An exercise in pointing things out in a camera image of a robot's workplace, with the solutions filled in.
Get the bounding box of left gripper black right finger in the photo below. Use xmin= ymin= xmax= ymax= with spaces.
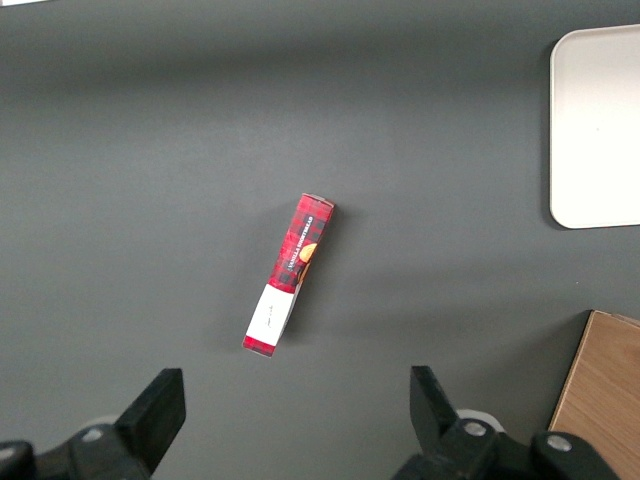
xmin=392 ymin=365 xmax=621 ymax=480

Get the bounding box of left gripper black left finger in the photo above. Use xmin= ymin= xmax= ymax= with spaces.
xmin=0 ymin=368 xmax=187 ymax=480

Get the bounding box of beige plastic tray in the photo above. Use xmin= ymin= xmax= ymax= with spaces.
xmin=548 ymin=23 xmax=640 ymax=230

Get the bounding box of red plaid cookie box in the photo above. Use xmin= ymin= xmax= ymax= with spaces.
xmin=242 ymin=192 xmax=336 ymax=360

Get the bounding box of wooden drawer cabinet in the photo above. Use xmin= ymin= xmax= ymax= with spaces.
xmin=547 ymin=309 xmax=640 ymax=480

